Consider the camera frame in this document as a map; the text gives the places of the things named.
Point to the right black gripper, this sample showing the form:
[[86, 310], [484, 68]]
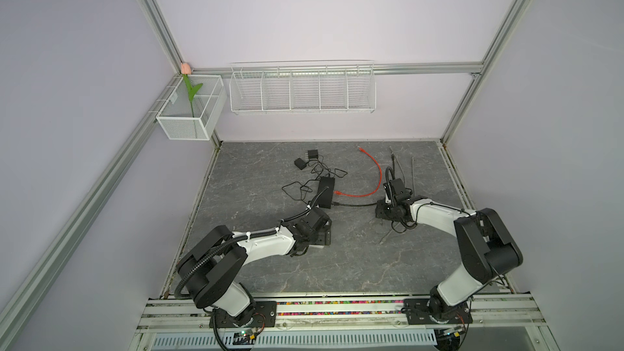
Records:
[[379, 210]]

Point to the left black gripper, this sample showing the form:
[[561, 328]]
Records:
[[324, 236]]

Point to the black ribbed network switch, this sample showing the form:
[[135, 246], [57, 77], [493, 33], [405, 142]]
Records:
[[325, 193]]

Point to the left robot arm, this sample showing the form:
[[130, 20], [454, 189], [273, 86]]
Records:
[[208, 272]]

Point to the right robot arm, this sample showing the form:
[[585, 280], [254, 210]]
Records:
[[486, 247]]

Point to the black power adapter near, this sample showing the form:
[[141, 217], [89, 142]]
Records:
[[300, 163]]

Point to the black power adapter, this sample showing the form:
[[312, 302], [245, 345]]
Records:
[[312, 154], [300, 163]]

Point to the black power adapter far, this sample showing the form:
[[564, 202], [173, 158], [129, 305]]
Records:
[[312, 154]]

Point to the white mesh box basket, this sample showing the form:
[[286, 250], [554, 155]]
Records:
[[175, 116]]

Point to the artificial pink tulip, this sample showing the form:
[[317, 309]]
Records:
[[192, 90]]

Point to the white wire wall basket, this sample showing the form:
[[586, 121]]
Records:
[[316, 86]]

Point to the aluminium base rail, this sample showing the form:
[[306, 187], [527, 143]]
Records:
[[340, 322]]

